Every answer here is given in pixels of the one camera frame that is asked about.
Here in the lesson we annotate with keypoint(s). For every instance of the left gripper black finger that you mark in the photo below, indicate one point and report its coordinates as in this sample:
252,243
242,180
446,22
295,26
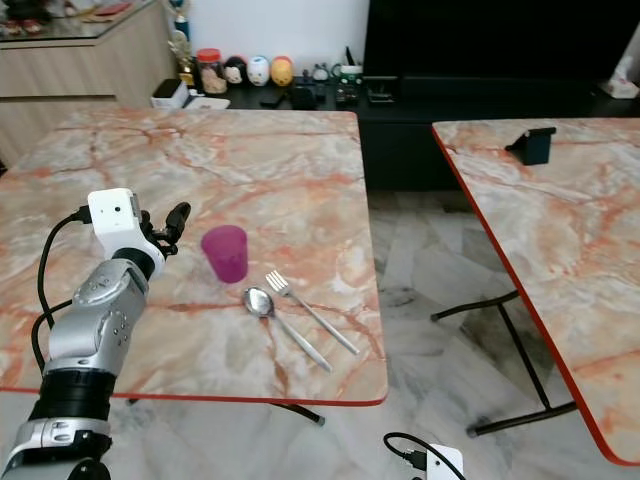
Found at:
179,214

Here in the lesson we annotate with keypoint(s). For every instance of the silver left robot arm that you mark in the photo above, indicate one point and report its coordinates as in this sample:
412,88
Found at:
105,320

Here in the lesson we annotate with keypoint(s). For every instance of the purple plastic cup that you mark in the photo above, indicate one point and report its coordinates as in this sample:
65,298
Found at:
225,255

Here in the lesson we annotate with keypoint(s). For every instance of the silver metal spoon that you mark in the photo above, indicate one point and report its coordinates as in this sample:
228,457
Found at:
257,301

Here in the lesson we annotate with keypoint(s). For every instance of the silver metal fork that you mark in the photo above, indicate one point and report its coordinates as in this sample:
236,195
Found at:
277,282

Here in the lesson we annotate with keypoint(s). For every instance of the small white box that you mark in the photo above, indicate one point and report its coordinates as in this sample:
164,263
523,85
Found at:
170,93

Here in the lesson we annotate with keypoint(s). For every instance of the red-lidded clear jar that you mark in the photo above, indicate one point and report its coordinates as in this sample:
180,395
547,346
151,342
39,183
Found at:
210,73

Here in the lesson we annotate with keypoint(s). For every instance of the black round plush figure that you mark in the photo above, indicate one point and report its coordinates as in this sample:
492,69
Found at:
235,72

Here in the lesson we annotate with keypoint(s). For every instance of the white round plush figure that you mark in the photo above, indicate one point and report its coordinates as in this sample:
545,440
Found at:
258,71

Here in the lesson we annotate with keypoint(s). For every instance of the light wooden cabinet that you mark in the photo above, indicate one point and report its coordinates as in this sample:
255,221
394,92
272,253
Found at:
70,85

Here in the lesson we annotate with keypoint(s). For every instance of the yellow round plush figure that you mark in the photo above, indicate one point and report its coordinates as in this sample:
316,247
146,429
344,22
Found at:
282,71

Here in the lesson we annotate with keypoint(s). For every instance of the small grey figurine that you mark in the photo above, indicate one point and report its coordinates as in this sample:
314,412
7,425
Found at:
319,74

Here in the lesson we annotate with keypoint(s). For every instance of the blue and gold trophy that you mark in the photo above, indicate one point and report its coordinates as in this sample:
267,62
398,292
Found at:
180,12

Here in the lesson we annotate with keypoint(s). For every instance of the flat red item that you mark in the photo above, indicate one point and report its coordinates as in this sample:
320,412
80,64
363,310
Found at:
108,10

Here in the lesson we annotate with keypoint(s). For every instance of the green and white mug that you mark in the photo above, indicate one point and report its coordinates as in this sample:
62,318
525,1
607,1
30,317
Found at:
348,74

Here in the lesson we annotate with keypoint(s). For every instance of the black television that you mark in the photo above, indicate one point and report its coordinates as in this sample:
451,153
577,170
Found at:
490,35

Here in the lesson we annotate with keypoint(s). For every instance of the black phone stand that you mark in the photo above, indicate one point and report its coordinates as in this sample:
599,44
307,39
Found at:
535,145

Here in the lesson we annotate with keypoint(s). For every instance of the white crumpled cloth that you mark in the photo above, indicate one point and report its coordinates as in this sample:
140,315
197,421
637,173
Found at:
625,75

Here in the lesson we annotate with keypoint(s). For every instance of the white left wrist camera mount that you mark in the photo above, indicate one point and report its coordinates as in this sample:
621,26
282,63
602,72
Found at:
112,215

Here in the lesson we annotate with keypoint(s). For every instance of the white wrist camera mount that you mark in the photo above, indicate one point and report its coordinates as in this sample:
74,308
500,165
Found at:
445,464
112,215

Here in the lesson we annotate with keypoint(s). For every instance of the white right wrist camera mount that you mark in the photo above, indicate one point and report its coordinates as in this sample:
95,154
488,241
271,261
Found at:
445,464

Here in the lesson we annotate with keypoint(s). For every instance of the black crossed table leg frame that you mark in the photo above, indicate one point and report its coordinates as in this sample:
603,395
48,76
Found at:
525,355

